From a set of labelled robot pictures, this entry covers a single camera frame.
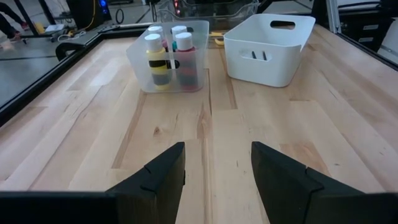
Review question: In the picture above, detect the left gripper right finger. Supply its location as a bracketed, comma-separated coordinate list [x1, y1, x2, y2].
[251, 141, 368, 224]

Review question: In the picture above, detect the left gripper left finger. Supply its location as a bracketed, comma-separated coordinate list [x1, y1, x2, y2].
[105, 141, 187, 224]

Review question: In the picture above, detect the small clear plastic bin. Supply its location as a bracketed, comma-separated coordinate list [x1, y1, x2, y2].
[125, 20, 210, 94]

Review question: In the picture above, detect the yellow paint bottle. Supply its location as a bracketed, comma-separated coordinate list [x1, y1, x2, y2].
[144, 33, 172, 91]

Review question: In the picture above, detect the red paint bottle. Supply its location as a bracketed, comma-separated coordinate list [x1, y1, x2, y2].
[174, 32, 199, 91]

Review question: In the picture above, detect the white plastic bin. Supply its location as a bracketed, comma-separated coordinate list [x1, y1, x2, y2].
[223, 13, 317, 88]

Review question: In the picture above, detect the pink paint bottle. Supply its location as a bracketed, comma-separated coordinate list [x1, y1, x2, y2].
[147, 25, 169, 53]

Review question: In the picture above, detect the teal paint bottle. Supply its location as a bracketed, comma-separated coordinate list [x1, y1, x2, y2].
[170, 25, 188, 52]

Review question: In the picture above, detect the black table edge clamp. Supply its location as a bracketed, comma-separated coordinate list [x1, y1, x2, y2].
[55, 42, 84, 62]

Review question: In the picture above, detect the black drawer cabinet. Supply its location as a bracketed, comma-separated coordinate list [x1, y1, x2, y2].
[338, 14, 396, 53]

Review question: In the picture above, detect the large clear plastic bin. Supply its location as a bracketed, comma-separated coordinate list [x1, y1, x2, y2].
[155, 0, 260, 32]

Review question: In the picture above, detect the black computer tower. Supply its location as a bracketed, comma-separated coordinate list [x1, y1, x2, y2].
[66, 0, 112, 31]

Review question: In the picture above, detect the person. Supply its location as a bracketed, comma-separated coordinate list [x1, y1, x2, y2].
[0, 2, 28, 44]

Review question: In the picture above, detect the white floor cable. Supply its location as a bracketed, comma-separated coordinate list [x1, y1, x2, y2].
[57, 29, 88, 43]

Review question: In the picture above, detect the silver aluminium post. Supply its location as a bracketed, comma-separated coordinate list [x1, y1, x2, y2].
[325, 0, 342, 34]

